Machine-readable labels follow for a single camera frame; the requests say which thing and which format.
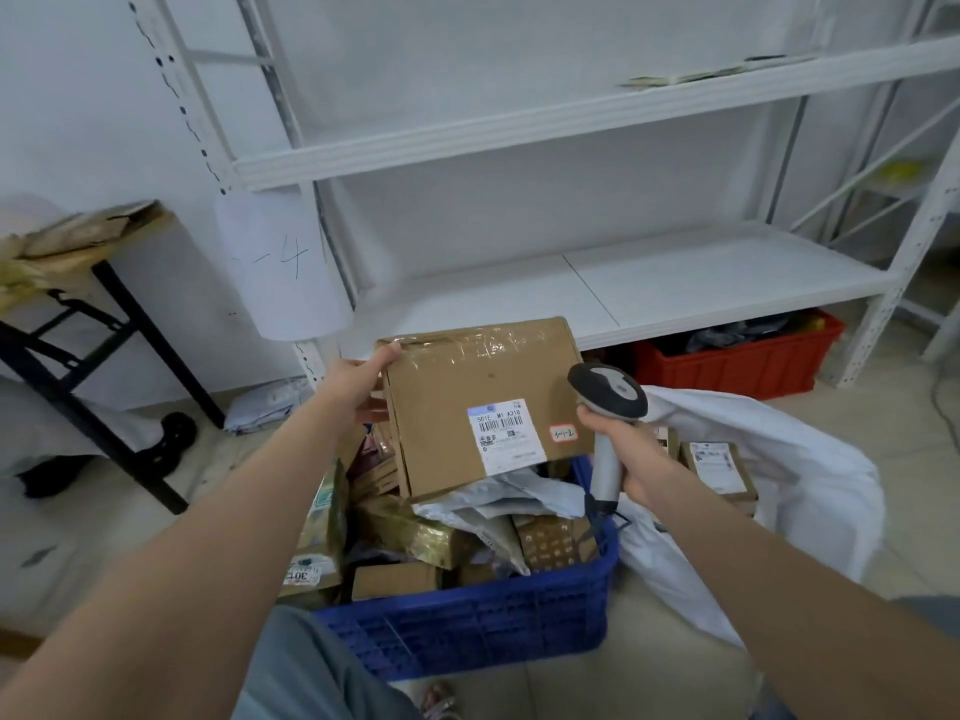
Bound red plastic crate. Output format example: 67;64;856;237
633;308;847;402

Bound white paper sign sheet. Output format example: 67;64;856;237
213;183;355;343

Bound large cardboard box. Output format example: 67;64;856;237
374;315;595;503

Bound white woven sack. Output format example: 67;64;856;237
614;385;886;652

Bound person's left hand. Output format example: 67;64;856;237
314;340;403;432

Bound person's left forearm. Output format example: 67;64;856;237
0;411;354;720

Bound brown parcel with white label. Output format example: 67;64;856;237
680;440;760;512

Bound person's right forearm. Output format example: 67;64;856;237
641;475;960;720

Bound pile of parcels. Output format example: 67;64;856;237
277;423;601;605

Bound person's right hand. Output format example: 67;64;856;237
575;404;674;512

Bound yellow item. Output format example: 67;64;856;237
877;158;931;185

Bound grey handheld barcode scanner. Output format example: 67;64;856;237
566;360;649;535

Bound person's left leg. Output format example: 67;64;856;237
232;605;421;720

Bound white metal shelf rack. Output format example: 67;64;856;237
787;89;960;365
127;0;960;391

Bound crumpled yellowish paper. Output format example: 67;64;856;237
0;235;58;312

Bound stack of flattened cardboard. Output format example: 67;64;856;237
18;200;163;260

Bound grey plastic mailer bag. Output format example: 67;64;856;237
223;375;316;436

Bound blue plastic crate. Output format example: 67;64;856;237
311;455;622;683

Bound wooden folding table black legs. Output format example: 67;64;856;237
0;205;226;516

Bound person's sandal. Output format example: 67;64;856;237
419;680;463;720

